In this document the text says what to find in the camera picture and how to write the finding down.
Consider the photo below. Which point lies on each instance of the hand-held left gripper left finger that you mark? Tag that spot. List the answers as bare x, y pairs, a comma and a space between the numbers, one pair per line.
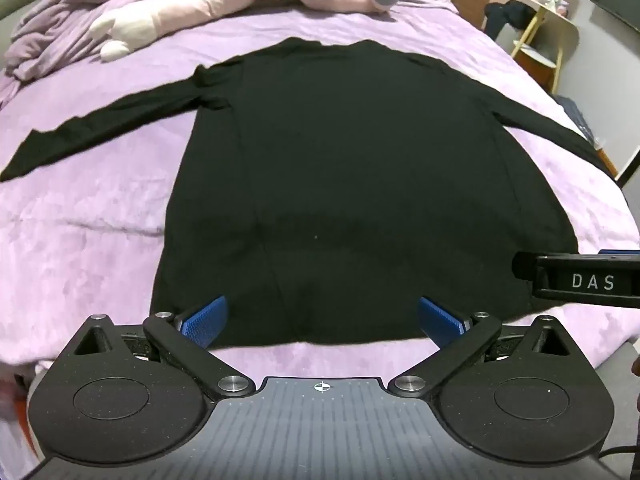
206, 321

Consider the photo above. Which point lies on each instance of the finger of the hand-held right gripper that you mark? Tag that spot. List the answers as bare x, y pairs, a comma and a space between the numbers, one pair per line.
524, 265

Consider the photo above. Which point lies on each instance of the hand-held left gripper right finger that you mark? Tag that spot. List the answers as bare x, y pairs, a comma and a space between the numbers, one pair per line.
440, 321

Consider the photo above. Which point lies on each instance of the black long-sleeve shirt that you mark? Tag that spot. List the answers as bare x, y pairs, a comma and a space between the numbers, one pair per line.
350, 185

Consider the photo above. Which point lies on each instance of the dark clothes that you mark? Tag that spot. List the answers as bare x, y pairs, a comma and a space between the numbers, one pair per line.
507, 17

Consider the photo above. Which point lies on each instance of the bed with purple sheet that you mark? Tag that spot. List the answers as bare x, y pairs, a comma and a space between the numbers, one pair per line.
100, 220

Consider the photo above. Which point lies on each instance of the blue grey cloth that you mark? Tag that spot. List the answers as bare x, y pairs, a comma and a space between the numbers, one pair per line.
577, 120

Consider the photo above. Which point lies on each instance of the yellow wooden side table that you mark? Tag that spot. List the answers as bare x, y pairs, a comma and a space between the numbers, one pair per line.
545, 25

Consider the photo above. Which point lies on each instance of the long pink plush toy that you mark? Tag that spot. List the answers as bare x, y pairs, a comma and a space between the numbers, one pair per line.
190, 5

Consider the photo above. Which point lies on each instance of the crumpled purple blanket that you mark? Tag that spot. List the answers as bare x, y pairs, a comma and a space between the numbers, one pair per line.
55, 30

